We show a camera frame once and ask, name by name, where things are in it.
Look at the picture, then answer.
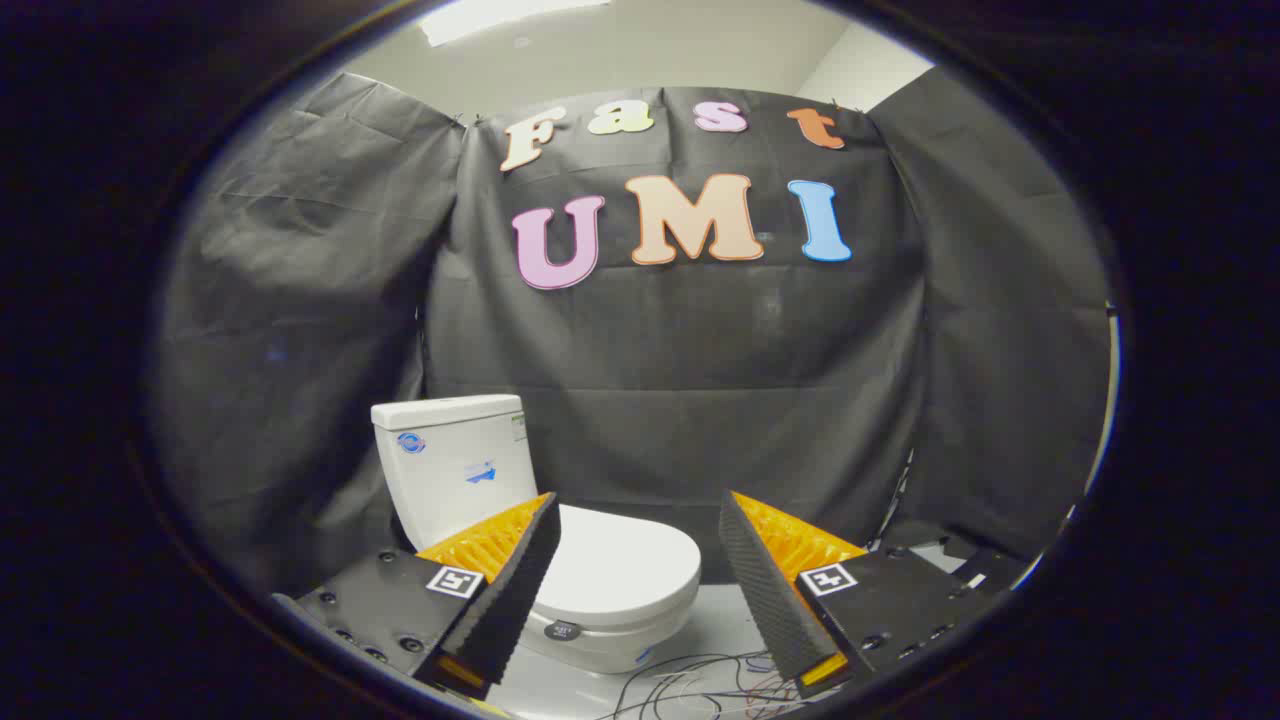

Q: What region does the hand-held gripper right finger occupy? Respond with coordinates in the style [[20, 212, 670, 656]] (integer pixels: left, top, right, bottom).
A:
[[718, 490, 1001, 699]]

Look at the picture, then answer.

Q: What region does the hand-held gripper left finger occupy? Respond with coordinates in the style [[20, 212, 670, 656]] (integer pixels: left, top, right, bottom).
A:
[[272, 492, 563, 701]]

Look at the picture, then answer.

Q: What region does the white toilet lid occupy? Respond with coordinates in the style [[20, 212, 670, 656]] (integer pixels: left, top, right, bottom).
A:
[[538, 503, 703, 633]]

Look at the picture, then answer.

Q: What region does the white ceramic toilet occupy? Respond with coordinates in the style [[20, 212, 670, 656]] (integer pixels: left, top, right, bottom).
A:
[[371, 394, 703, 675]]

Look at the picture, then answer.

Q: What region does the white toilet tank cover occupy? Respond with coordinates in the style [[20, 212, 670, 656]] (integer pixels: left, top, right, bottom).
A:
[[371, 394, 525, 435]]

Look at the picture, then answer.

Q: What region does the dark flat box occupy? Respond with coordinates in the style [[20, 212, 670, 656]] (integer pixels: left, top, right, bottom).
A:
[[935, 535, 1026, 593]]

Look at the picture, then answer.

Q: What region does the black backdrop cloth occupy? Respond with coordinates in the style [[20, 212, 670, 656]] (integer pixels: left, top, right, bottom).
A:
[[150, 72, 1113, 601]]

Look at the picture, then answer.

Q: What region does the tangle of floor cables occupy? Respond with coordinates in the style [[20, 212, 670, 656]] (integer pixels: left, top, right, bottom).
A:
[[598, 648, 806, 720]]

